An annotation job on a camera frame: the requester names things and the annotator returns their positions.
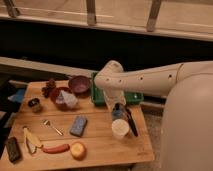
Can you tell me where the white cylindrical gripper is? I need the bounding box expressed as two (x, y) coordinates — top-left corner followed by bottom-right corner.
(104, 90), (126, 111)

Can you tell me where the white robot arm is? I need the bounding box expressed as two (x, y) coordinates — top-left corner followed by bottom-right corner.
(95, 60), (213, 171)

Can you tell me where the wooden table board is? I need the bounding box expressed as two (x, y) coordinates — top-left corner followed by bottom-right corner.
(0, 82), (154, 171)

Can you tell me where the blue sponge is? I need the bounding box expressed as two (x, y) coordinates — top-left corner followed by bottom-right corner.
(70, 116), (87, 137)

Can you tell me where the blue plastic cup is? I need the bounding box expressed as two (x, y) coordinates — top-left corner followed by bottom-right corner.
(111, 107), (125, 120)

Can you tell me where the yellow red apple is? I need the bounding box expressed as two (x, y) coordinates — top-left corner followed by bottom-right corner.
(70, 142), (87, 160)

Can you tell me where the green plastic bin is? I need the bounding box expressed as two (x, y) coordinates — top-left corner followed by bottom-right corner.
(91, 72), (144, 106)

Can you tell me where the red sausage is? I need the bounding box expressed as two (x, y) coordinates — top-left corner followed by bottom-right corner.
(42, 144), (70, 154)

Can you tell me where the white crumpled cloth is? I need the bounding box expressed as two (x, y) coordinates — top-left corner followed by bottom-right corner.
(56, 90), (78, 109)

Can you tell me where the yellow banana peel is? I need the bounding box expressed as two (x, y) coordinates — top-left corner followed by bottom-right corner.
(23, 126), (43, 155)

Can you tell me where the brown grape bunch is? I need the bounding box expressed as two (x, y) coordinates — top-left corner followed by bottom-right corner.
(42, 79), (56, 98)

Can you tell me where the black rectangular block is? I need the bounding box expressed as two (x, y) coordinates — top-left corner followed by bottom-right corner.
(6, 137), (22, 163)

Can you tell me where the blue cloth at edge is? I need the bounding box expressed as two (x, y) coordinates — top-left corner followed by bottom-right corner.
(8, 89), (25, 103)

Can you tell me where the small dark lidded jar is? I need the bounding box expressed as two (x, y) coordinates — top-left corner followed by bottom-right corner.
(28, 98), (42, 113)

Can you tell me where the purple bowl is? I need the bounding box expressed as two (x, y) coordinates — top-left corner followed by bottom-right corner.
(68, 75), (90, 94)

